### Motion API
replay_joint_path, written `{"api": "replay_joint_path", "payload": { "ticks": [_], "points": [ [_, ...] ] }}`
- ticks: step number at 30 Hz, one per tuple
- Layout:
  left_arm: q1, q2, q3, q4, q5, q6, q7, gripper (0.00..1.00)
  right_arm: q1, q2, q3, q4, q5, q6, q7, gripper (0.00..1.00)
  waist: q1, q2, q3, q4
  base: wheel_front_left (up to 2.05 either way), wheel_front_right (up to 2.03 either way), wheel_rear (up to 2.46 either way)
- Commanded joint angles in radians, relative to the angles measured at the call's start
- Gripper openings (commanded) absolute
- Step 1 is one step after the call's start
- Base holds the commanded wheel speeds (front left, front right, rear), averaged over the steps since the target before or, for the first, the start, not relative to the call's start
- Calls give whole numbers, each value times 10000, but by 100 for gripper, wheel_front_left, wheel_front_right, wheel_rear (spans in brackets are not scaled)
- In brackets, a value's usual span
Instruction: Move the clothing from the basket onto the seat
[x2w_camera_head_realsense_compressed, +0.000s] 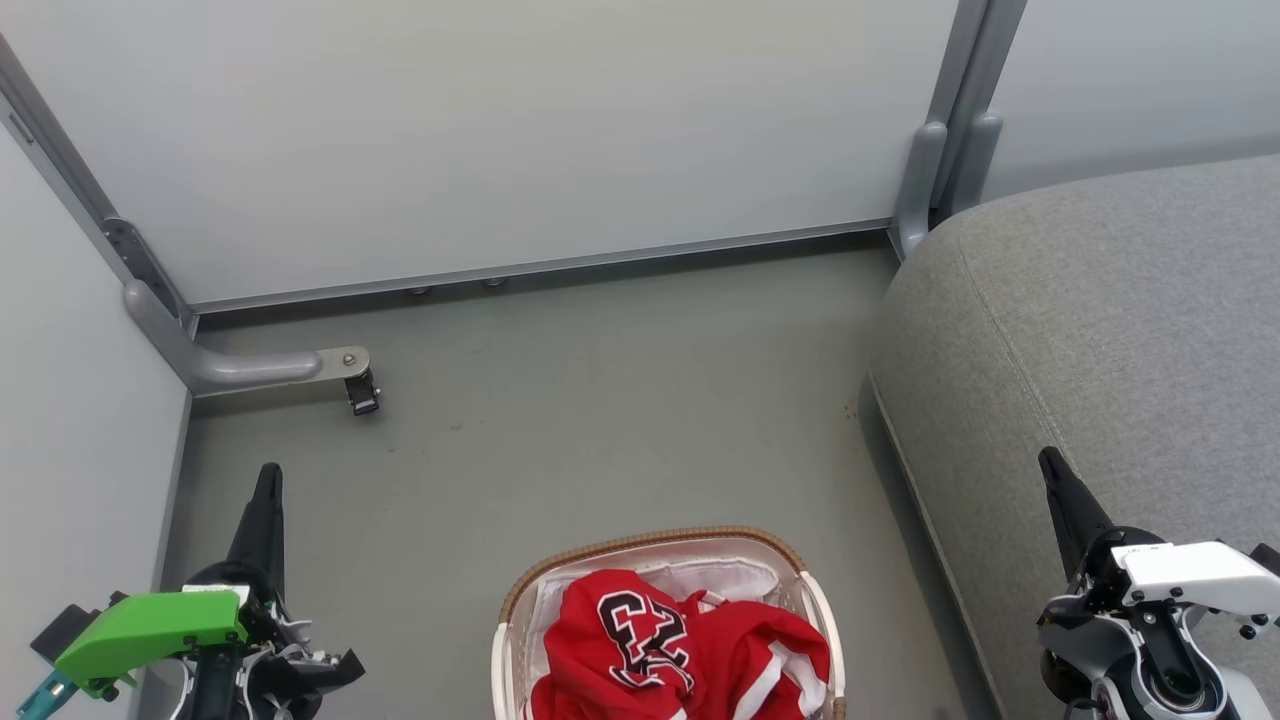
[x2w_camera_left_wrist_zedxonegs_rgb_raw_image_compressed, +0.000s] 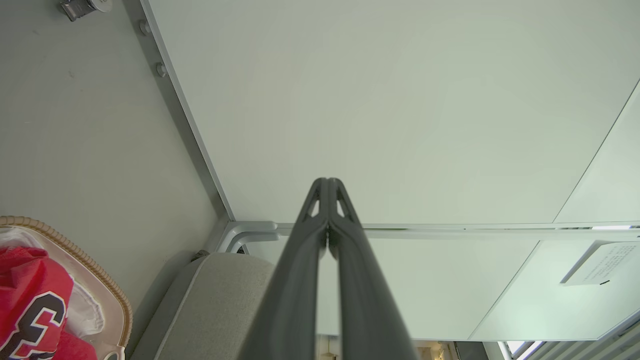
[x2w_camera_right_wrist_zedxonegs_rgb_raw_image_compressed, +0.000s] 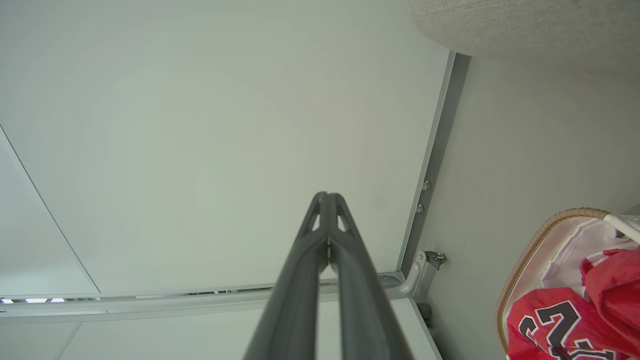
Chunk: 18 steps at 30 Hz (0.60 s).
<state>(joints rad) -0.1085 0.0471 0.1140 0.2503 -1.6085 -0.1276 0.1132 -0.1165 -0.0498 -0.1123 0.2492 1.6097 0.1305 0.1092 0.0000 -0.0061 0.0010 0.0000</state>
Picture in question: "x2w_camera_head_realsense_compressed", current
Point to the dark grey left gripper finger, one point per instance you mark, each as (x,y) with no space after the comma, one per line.
(265,520)

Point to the white basket liner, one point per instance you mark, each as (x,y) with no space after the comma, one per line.
(735,580)

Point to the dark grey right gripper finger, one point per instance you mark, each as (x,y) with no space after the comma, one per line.
(1075,510)

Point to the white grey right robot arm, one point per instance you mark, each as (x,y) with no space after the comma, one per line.
(1120,660)

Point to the small black caster wheel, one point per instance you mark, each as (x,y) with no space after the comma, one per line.
(362,397)

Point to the grey single partition post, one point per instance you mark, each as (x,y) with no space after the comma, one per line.
(90,190)

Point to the grey double partition post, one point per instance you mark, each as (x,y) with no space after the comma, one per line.
(950,150)

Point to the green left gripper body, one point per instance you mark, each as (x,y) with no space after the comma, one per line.
(150,625)

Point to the teal plastic connector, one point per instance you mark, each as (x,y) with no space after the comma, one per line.
(40,695)

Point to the grey fabric sofa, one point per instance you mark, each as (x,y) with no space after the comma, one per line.
(1120,330)

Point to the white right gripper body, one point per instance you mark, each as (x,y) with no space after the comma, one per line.
(1200,575)

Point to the grey partition foot bracket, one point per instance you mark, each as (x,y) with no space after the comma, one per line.
(250,368)

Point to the red jersey garment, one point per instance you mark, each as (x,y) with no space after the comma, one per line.
(760,640)

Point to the wicker laundry basket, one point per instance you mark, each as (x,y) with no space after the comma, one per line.
(515,600)

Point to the grey partition bottom rail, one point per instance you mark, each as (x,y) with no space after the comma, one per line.
(540,265)

